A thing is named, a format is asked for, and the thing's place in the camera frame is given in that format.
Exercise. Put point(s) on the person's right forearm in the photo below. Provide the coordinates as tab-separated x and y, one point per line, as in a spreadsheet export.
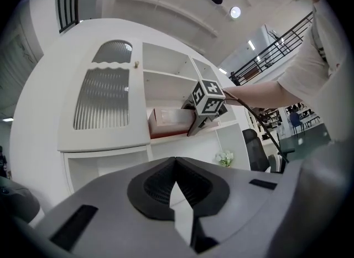
257	92

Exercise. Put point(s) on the small brass door knob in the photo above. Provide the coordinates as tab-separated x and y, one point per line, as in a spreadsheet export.
136	64

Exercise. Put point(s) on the pink object box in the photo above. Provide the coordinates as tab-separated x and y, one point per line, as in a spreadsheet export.
168	121

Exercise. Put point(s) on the blue chair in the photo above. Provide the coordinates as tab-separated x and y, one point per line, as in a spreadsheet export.
295	119

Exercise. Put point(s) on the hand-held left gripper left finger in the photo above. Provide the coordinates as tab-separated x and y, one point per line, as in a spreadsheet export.
110	223

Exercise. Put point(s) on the black office chair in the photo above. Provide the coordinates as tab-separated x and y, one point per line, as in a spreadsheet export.
257	151

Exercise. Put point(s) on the black mezzanine railing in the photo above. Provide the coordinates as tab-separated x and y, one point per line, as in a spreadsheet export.
276	49

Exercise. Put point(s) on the white flower bouquet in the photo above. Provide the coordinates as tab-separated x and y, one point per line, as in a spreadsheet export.
224	157

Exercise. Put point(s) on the dark grey chair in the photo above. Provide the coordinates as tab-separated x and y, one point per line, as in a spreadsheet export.
16	198

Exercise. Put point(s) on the round ceiling light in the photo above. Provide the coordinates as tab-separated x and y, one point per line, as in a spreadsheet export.
235	12

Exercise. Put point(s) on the strip ceiling light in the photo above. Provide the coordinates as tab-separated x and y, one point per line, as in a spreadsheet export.
251	44
257	58

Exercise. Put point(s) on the white cabinet shelf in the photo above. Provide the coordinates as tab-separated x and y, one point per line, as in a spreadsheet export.
171	63

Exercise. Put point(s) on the white ribbed glass cabinet door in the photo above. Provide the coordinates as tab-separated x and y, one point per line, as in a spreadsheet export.
102	96

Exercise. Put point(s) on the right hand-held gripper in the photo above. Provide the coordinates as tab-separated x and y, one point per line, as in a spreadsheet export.
210	99

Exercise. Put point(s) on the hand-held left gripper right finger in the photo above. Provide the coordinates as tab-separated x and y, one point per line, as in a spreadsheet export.
238	209

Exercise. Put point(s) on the person's white shirt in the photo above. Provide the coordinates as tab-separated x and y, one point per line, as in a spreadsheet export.
312	79

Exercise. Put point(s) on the black vertical bar railing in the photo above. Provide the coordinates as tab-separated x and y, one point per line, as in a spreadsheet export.
67	2

